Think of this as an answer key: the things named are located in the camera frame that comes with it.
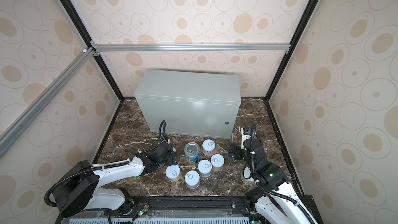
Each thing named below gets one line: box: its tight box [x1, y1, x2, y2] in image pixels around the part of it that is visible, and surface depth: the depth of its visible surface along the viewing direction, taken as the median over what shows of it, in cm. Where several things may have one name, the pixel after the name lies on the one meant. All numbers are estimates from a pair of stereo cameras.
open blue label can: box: [183, 142, 201, 165], surface depth 83 cm
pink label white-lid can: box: [184, 170, 201, 190], surface depth 79 cm
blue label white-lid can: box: [197, 159, 213, 178], surface depth 83 cm
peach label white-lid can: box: [210, 153, 225, 172], surface depth 85 cm
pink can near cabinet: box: [202, 138, 216, 157], surface depth 91 cm
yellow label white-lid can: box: [165, 164, 181, 182], surface depth 81 cm
